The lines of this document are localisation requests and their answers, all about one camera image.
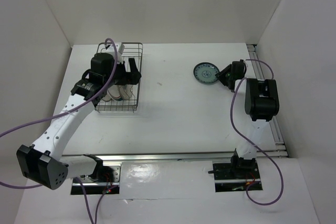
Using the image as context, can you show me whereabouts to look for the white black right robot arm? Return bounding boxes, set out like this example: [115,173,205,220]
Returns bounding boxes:
[216,60,279,179]

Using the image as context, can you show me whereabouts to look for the aluminium front rail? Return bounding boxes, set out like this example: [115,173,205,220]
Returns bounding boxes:
[98,152,233,162]

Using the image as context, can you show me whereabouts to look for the white plate orange sunburst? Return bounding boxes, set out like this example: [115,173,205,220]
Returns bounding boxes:
[102,91,113,102]

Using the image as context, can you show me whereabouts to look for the small blue patterned plate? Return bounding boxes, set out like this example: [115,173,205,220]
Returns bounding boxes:
[193,62,219,85]

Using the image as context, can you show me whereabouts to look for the clear round plate stand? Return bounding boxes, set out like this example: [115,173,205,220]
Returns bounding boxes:
[118,84,134,100]

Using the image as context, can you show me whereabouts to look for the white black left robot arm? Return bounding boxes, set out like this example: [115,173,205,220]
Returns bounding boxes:
[16,52,141,190]

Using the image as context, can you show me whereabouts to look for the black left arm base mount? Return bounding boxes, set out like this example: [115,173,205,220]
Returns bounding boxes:
[78,162,122,195]

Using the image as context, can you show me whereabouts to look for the grey wire dish rack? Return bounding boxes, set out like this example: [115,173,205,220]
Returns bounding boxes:
[96,42,143,113]

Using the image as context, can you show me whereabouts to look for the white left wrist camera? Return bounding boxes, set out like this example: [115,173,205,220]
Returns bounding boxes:
[101,42,125,62]

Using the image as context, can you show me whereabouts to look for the white plate green red rings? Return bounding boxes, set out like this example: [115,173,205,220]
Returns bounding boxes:
[108,84,123,102]

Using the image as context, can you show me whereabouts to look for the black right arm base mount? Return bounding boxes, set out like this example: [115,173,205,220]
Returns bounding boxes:
[208,163,263,193]

